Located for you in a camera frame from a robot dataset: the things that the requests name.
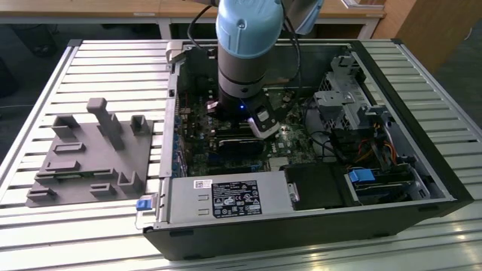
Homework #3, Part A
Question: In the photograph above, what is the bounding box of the silver power supply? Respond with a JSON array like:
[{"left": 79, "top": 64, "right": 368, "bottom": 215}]
[{"left": 165, "top": 171, "right": 298, "bottom": 226}]

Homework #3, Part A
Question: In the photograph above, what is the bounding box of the green motherboard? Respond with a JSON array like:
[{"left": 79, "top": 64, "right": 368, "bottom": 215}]
[{"left": 176, "top": 84, "right": 328, "bottom": 177}]

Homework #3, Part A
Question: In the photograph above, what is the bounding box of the blue disk carrier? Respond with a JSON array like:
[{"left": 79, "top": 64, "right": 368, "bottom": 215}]
[{"left": 348, "top": 168, "right": 376, "bottom": 185}]

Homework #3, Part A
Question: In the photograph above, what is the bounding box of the yellow orange wire bundle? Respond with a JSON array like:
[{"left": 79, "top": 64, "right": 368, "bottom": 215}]
[{"left": 356, "top": 139, "right": 398, "bottom": 167}]

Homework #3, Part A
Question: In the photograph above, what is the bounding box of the black mesh waste bin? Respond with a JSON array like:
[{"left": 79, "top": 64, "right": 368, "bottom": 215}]
[{"left": 9, "top": 24, "right": 57, "bottom": 59}]

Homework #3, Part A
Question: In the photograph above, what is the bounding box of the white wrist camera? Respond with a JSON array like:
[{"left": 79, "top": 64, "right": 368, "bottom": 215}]
[{"left": 246, "top": 103, "right": 282, "bottom": 139}]

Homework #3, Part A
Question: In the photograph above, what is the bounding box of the wooden cabinet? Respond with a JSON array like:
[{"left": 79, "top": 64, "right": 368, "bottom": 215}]
[{"left": 371, "top": 0, "right": 482, "bottom": 75}]

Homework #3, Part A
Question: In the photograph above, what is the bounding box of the black graphics card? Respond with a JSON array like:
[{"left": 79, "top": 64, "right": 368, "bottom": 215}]
[{"left": 216, "top": 135, "right": 267, "bottom": 156}]

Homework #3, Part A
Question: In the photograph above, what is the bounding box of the grey parts rack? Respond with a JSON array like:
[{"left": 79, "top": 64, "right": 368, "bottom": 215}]
[{"left": 24, "top": 97, "right": 156, "bottom": 209}]

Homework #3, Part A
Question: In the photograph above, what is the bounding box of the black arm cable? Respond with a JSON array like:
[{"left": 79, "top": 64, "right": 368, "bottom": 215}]
[
  {"left": 280, "top": 14, "right": 302, "bottom": 84},
  {"left": 187, "top": 5, "right": 213, "bottom": 54}
]

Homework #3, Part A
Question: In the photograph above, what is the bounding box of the black plastic shroud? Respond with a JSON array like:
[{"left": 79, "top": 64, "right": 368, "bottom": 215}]
[{"left": 284, "top": 163, "right": 356, "bottom": 211}]

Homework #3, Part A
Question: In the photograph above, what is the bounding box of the silver perforated drive cage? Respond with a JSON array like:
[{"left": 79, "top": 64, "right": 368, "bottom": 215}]
[{"left": 312, "top": 55, "right": 395, "bottom": 133}]

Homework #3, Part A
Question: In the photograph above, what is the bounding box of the wooden desk white frame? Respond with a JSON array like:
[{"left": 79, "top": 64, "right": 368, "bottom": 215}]
[{"left": 0, "top": 0, "right": 388, "bottom": 40}]

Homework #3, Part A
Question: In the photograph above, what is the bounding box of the green RAM stick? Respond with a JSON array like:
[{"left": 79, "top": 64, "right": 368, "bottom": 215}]
[{"left": 52, "top": 172, "right": 97, "bottom": 180}]

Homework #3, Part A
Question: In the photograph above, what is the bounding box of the black rating label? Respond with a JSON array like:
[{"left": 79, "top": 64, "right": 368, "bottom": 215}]
[{"left": 211, "top": 180, "right": 262, "bottom": 218}]

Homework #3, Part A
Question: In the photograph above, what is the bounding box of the black silver PC case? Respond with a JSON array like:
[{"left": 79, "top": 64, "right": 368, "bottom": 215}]
[{"left": 133, "top": 38, "right": 474, "bottom": 262}]

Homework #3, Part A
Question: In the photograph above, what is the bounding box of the silver finned chipset heatsink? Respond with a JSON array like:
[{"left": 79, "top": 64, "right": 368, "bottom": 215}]
[{"left": 268, "top": 157, "right": 290, "bottom": 171}]

